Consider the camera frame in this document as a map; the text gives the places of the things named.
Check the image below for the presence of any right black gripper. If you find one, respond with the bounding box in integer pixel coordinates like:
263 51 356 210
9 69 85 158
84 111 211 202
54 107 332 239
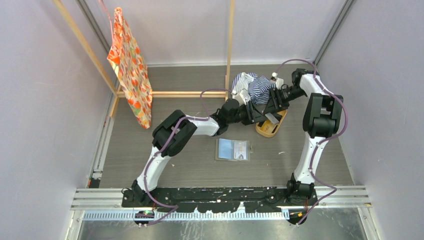
264 86 307 115

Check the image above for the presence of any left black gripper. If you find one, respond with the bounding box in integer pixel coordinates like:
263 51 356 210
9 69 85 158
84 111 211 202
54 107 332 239
227 101 267 126

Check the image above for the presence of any yellow oval tray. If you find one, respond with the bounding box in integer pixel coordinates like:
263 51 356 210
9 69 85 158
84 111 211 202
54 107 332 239
255 109 288 138

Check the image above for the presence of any silver VIP card front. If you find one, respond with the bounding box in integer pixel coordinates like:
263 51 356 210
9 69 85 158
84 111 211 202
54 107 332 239
233 140 250 161

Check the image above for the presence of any clear grey card holder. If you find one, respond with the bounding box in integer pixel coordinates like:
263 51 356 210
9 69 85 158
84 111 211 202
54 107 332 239
215 138 252 162

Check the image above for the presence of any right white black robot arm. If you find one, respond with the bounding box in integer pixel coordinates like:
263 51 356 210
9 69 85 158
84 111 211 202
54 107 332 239
264 68 343 205

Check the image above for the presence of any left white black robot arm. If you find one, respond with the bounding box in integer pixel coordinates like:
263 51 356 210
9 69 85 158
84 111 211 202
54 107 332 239
131 99 267 207

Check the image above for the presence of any blue white striped cloth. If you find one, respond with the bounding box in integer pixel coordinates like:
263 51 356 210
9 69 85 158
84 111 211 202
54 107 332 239
231 72 276 105

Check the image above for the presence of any orange floral cloth bag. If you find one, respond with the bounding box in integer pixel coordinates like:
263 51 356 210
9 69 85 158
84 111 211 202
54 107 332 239
107 7 153 129

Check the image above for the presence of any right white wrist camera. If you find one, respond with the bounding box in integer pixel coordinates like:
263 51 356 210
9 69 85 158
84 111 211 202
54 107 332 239
270 72 284 90

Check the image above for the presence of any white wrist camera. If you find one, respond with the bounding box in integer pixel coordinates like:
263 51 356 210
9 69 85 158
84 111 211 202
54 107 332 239
231 88 251 106
270 72 284 90

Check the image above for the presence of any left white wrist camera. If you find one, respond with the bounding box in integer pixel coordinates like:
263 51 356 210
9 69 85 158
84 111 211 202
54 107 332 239
231 88 251 106

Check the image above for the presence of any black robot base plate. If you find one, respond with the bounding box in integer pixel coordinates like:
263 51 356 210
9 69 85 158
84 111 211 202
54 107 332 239
121 186 318 213

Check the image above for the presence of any aluminium rail frame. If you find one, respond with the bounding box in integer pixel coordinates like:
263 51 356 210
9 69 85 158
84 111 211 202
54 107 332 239
64 185 381 240

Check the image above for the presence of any wooden rack frame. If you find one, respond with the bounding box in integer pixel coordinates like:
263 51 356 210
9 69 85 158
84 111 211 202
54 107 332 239
52 0 236 118

